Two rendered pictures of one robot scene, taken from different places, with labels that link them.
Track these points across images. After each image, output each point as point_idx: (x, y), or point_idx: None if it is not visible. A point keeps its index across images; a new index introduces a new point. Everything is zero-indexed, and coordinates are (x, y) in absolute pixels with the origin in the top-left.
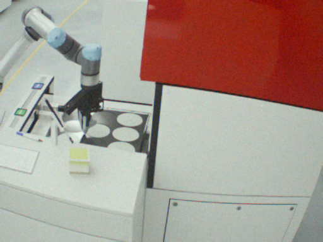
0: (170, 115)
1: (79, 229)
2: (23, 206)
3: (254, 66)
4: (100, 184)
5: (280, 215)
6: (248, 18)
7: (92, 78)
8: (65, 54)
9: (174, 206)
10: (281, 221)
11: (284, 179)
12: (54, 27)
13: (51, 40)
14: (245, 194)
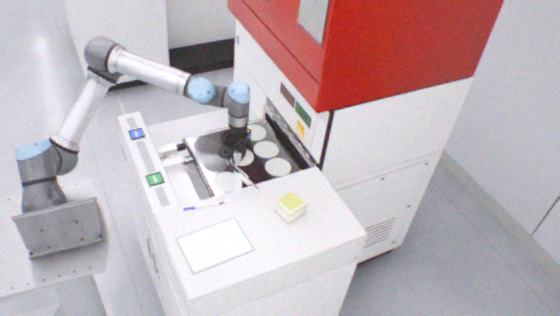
0: (338, 131)
1: (315, 274)
2: (257, 291)
3: (408, 68)
4: (318, 218)
5: (416, 172)
6: (414, 25)
7: (246, 118)
8: (210, 103)
9: None
10: (416, 177)
11: (420, 144)
12: (185, 75)
13: (202, 96)
14: (388, 166)
